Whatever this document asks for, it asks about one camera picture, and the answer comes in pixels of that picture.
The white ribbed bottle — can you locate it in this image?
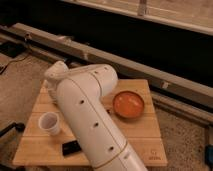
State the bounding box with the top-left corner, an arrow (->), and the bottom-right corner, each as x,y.
45,85 -> 57,104

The grey metal rail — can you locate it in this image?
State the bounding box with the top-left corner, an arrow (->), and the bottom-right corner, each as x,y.
0,23 -> 213,125

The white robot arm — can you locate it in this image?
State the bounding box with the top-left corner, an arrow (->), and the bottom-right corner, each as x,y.
45,61 -> 148,171

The black floor box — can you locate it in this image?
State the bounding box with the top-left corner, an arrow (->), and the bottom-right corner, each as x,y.
0,41 -> 26,58

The white plastic cup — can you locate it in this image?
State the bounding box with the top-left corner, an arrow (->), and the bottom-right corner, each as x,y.
38,112 -> 60,136

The orange bowl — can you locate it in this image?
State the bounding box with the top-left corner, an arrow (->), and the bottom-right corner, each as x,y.
113,91 -> 145,119

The black rectangular block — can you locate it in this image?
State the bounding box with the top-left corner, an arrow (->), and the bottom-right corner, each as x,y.
62,140 -> 81,156

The wooden window frame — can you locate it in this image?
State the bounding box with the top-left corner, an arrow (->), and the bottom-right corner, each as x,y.
63,0 -> 213,36

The black clamp handle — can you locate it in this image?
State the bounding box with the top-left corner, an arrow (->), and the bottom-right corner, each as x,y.
0,122 -> 25,137

